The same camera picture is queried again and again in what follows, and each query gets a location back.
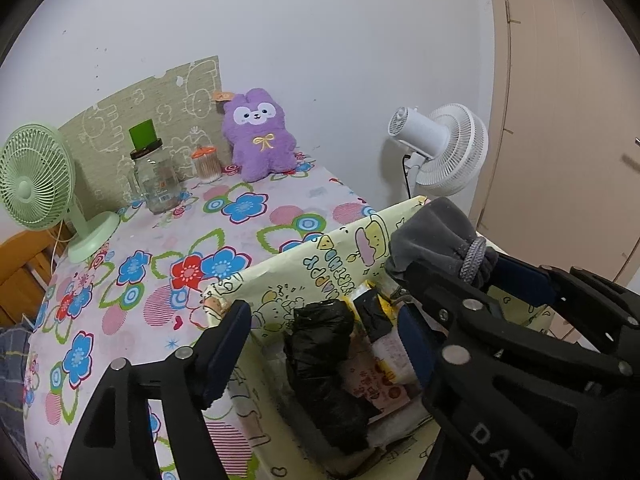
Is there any glass jar with green lid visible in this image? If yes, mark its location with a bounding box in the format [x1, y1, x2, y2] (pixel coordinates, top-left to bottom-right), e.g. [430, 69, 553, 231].
[120, 118, 182, 215]

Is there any cotton swab container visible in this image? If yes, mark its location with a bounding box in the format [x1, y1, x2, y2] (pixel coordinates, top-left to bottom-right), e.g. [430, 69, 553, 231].
[192, 146, 223, 182]

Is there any floral tablecloth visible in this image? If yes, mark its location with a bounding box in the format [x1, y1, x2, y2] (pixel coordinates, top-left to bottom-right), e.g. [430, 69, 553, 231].
[22, 152, 381, 480]

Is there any grey sock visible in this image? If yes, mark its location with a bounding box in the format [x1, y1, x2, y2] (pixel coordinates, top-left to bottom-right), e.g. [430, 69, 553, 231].
[387, 196, 501, 291]

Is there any grey plaid pillow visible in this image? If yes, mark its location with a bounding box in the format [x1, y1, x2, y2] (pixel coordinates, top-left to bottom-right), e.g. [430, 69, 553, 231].
[0, 327, 33, 441]

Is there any beige door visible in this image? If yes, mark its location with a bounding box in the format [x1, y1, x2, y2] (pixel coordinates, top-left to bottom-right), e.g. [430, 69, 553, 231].
[470, 0, 640, 286]

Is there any white fan cord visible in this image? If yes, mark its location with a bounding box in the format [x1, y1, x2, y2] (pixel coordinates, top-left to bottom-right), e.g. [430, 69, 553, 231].
[47, 220, 71, 281]

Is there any yellow cartoon tissue packet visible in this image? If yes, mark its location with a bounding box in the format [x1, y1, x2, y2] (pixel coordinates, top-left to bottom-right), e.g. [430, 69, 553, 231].
[347, 282, 418, 391]

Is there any white standing fan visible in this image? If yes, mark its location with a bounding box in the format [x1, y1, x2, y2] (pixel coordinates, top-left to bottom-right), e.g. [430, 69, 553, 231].
[387, 103, 490, 198]

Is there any purple plush bunny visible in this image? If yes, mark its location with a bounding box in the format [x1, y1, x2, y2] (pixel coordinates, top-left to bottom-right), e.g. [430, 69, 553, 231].
[212, 87, 299, 182]

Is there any green desk fan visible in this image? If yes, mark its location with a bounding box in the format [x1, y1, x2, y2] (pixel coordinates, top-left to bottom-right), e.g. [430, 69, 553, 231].
[0, 122, 121, 264]

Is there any green patterned board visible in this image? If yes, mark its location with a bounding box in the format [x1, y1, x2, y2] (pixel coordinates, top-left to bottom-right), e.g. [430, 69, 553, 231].
[59, 55, 233, 211]

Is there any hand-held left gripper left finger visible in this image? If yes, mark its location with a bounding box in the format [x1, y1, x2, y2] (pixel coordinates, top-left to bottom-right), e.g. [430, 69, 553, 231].
[60, 300, 253, 480]

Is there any pink printed packet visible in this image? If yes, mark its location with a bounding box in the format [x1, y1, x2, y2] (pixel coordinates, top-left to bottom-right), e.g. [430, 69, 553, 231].
[345, 355, 416, 411]

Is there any wooden headboard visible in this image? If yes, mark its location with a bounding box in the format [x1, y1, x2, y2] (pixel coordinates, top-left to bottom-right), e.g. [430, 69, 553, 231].
[0, 227, 63, 328]

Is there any yellow cartoon storage box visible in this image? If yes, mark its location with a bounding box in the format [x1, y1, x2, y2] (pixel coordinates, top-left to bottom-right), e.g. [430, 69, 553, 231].
[202, 196, 556, 480]

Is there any black fan cable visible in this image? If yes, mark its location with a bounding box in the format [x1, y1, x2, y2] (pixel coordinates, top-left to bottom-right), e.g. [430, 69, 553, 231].
[400, 154, 416, 200]

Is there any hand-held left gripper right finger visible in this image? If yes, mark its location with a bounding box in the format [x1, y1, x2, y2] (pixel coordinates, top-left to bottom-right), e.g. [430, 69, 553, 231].
[397, 305, 436, 396]

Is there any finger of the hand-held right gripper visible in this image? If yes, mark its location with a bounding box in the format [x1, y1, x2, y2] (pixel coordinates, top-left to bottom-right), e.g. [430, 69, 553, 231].
[487, 252, 640, 331]
[389, 257, 506, 361]

